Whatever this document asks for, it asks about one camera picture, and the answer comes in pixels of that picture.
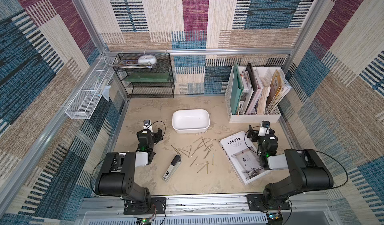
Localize steel nail lower pair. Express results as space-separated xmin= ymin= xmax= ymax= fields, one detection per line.
xmin=197 ymin=162 xmax=209 ymax=173

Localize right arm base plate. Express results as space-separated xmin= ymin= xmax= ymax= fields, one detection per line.
xmin=246 ymin=194 xmax=291 ymax=213

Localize black wire mesh shelf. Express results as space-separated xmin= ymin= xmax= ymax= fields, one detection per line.
xmin=110 ymin=53 xmax=175 ymax=99

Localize green tray in shelf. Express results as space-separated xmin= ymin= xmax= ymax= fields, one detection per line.
xmin=122 ymin=72 xmax=171 ymax=83

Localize white wire wall basket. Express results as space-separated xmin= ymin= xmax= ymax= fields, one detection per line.
xmin=65 ymin=56 xmax=114 ymax=120

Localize brown envelopes in organizer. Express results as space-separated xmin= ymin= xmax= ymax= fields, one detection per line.
xmin=266 ymin=70 xmax=292 ymax=113

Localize white round device on shelf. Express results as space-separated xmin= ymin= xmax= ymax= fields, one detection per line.
xmin=138 ymin=55 xmax=157 ymax=66

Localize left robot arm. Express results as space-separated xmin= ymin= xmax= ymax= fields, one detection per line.
xmin=91 ymin=129 xmax=163 ymax=207

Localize white Inedia magazine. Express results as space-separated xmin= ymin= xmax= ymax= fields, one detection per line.
xmin=220 ymin=131 xmax=270 ymax=185

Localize green folder in organizer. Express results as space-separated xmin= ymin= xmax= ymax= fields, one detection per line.
xmin=230 ymin=64 xmax=244 ymax=115

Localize white plastic storage box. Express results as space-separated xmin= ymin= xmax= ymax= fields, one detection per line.
xmin=172 ymin=109 xmax=211 ymax=134

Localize white desktop file organizer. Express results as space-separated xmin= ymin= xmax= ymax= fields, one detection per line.
xmin=225 ymin=66 xmax=283 ymax=123

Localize black binder in organizer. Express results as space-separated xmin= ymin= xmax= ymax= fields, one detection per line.
xmin=246 ymin=63 xmax=258 ymax=92

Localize magazines on black shelf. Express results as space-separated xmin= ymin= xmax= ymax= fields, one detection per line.
xmin=109 ymin=59 xmax=157 ymax=69

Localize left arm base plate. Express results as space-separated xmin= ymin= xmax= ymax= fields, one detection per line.
xmin=123 ymin=197 xmax=167 ymax=216

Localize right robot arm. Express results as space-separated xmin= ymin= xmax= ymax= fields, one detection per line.
xmin=245 ymin=121 xmax=334 ymax=213

